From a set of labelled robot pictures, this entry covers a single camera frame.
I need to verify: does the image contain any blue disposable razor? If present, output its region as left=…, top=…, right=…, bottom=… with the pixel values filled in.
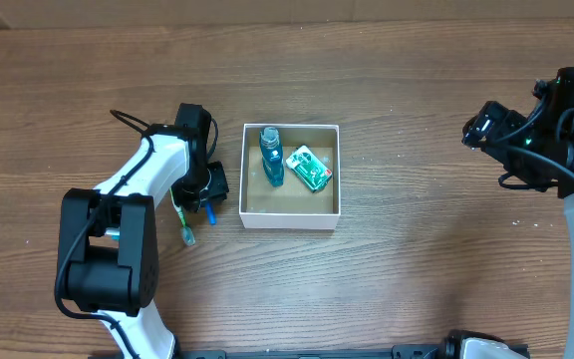
left=205, top=202, right=217, bottom=225

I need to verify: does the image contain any green white toothbrush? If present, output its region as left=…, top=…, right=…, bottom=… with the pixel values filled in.
left=169, top=189, right=196, bottom=246

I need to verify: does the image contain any blue mouthwash bottle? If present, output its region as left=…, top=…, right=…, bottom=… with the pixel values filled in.
left=259, top=127, right=284, bottom=187

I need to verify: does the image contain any green soap packet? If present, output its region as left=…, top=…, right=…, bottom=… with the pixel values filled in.
left=286, top=145, right=333, bottom=192

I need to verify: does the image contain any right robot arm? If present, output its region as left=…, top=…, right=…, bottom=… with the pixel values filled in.
left=462, top=67, right=574, bottom=358

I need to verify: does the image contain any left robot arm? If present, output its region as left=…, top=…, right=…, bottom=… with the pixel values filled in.
left=54, top=104, right=229, bottom=359

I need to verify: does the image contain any white cardboard box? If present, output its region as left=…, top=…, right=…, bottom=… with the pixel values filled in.
left=238, top=124, right=341, bottom=230

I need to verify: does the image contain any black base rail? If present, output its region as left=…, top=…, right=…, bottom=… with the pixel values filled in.
left=98, top=329, right=531, bottom=359

